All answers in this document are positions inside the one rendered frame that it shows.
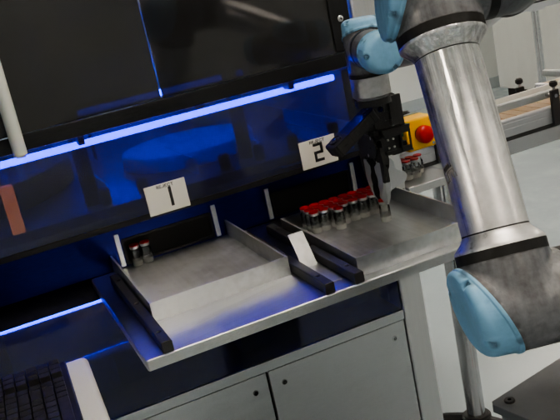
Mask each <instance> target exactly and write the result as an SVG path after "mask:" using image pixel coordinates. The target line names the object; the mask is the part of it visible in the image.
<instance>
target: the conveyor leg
mask: <svg viewBox="0 0 560 420"><path fill-rule="evenodd" d="M432 193H433V199H436V200H438V201H442V202H445V203H449V204H452V200H451V198H450V194H449V191H448V185H447V184H445V185H442V186H440V187H435V188H433V189H432ZM452 205H453V204H452ZM444 268H445V274H446V279H447V276H448V274H449V273H450V272H451V271H452V270H453V269H456V268H457V265H456V262H455V260H452V261H450V262H446V263H444ZM449 301H450V298H449ZM450 306H451V312H452V321H453V327H454V332H455V338H456V344H457V354H458V359H459V365H460V370H461V376H462V386H463V391H464V397H465V403H466V408H467V415H468V416H469V417H471V418H480V417H482V416H483V415H485V413H486V411H485V406H484V400H483V389H482V384H481V378H480V372H479V366H478V355H477V349H476V348H475V347H474V346H473V345H472V344H471V342H470V341H469V340H468V338H467V336H466V334H465V333H464V331H463V329H462V327H461V325H460V324H459V321H458V319H457V317H456V315H455V312H454V311H453V306H452V304H451V301H450Z"/></svg>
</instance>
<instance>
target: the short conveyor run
mask: <svg viewBox="0 0 560 420"><path fill-rule="evenodd" d="M515 83H516V84H517V85H518V87H516V88H515V91H516V93H515V94H513V95H509V96H506V97H501V98H499V99H495V102H496V104H497V110H498V113H499V116H500V119H501V123H502V128H503V131H504V134H505V137H506V140H507V145H508V148H509V152H510V154H511V155H513V154H515V153H520V152H522V151H525V150H528V149H530V148H535V147H537V146H540V145H543V144H546V143H550V142H553V141H556V140H558V139H560V81H556V80H551V81H550V82H548V84H546V85H543V86H540V87H535V88H532V89H529V90H526V91H525V90H524V86H521V84H522V83H523V79H522V78H521V77H518V78H516V79H515ZM415 153H421V154H422V157H421V159H422V161H423V166H424V168H427V167H433V168H439V169H442V170H443V167H442V164H441V160H440V157H439V154H438V148H437V145H436V144H435V145H433V146H431V147H425V148H423V149H420V150H417V151H414V152H402V153H400V158H405V157H407V156H412V155H413V154H415Z"/></svg>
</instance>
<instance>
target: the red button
mask: <svg viewBox="0 0 560 420"><path fill-rule="evenodd" d="M433 138H434V136H433V130H432V127H430V126H428V125H422V126H420V127H419V128H418V129H417V131H416V139H417V140H418V141H419V142H420V143H430V142H431V141H432V140H433Z"/></svg>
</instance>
